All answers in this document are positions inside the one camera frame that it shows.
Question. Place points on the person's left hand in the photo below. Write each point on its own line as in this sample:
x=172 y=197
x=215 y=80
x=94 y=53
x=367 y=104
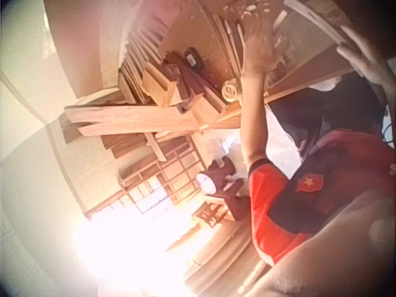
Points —
x=260 y=52

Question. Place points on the person's right hand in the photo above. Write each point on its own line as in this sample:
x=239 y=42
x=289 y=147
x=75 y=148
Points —
x=366 y=63

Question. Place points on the person's left fingers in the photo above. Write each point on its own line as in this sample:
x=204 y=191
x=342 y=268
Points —
x=258 y=31

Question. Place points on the person's right fingers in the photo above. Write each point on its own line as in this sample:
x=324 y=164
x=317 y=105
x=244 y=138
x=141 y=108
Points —
x=352 y=43

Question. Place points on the large plywood board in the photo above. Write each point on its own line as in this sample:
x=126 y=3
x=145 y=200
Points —
x=309 y=52

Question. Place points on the bundle of thin wood strips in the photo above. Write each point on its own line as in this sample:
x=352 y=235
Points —
x=229 y=43

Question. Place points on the roll of tape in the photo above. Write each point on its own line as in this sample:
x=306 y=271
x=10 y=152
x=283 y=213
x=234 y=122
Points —
x=230 y=90

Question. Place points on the black power tool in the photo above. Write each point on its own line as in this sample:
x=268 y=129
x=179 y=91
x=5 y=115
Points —
x=193 y=57

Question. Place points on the dark wooden planks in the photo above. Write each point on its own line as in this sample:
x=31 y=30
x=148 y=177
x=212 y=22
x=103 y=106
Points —
x=185 y=82

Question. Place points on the light wooden box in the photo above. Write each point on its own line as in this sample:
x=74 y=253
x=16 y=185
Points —
x=159 y=83

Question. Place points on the stack of wooden slats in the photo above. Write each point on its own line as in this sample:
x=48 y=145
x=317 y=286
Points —
x=142 y=46

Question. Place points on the long light wooden plank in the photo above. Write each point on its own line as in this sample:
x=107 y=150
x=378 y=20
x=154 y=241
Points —
x=133 y=119

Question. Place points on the wooden stool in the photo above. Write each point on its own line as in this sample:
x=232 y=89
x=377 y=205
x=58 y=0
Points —
x=212 y=215

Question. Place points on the wooden lattice window frame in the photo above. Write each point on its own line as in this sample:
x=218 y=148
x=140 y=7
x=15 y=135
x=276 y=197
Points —
x=161 y=185

